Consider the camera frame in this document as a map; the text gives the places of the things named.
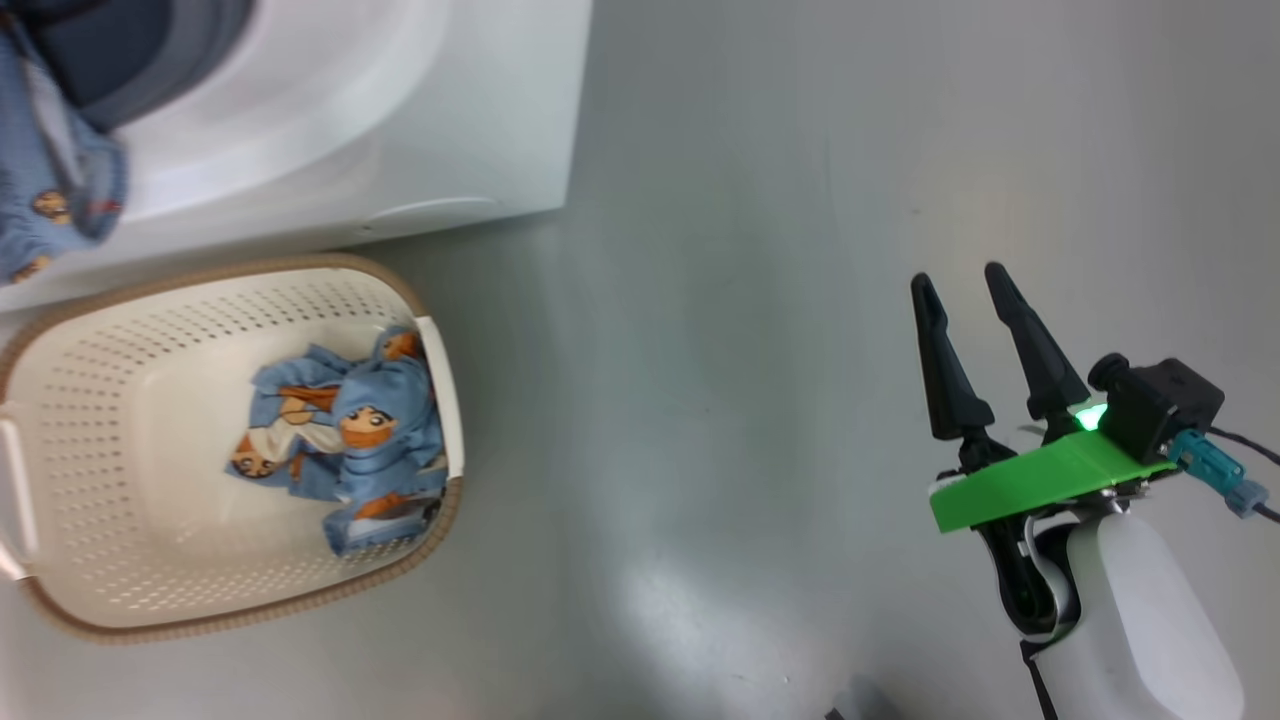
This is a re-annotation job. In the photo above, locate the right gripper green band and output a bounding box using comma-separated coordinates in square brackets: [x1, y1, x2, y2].
[910, 261, 1179, 535]

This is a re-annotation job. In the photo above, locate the blue cartoon print garment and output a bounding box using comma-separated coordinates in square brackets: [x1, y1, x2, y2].
[225, 325, 448, 558]
[0, 25, 129, 286]

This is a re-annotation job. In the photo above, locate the white washing machine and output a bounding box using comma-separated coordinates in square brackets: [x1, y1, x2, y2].
[0, 0, 593, 313]

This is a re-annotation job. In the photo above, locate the cream perforated laundry basket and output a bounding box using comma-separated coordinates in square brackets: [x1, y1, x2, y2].
[0, 253, 466, 643]

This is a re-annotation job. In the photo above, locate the grey rubber door seal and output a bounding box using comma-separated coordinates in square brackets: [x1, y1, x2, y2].
[0, 0, 257, 133]

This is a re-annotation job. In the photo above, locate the round drain filter cover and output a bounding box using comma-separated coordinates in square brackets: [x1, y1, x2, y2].
[363, 194, 503, 238]

